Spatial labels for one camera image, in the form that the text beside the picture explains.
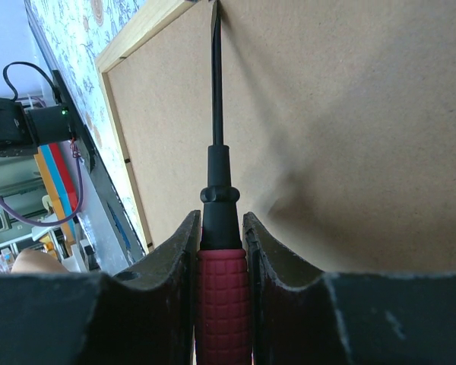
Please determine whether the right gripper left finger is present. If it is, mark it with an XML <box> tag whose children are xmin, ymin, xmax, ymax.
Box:
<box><xmin>0</xmin><ymin>210</ymin><xmax>201</xmax><ymax>364</ymax></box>

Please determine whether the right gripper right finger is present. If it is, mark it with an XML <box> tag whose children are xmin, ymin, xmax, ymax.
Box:
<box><xmin>243</xmin><ymin>213</ymin><xmax>456</xmax><ymax>364</ymax></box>

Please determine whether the red black screwdriver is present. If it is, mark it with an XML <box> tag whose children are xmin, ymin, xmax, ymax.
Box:
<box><xmin>195</xmin><ymin>1</ymin><xmax>252</xmax><ymax>364</ymax></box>

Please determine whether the wooden picture frame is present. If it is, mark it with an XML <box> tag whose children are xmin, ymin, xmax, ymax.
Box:
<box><xmin>96</xmin><ymin>1</ymin><xmax>456</xmax><ymax>271</ymax></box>

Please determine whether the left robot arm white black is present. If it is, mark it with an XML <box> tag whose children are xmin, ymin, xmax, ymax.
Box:
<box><xmin>0</xmin><ymin>98</ymin><xmax>76</xmax><ymax>157</ymax></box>

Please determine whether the floral patterned table mat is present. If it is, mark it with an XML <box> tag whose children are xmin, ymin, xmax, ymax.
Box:
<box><xmin>26</xmin><ymin>0</ymin><xmax>157</xmax><ymax>244</ymax></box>

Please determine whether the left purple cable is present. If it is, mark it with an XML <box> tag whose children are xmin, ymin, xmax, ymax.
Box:
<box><xmin>0</xmin><ymin>151</ymin><xmax>87</xmax><ymax>228</ymax></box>

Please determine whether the black thin base cable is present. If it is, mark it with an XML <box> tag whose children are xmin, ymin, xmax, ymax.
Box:
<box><xmin>3</xmin><ymin>61</ymin><xmax>62</xmax><ymax>103</ymax></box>

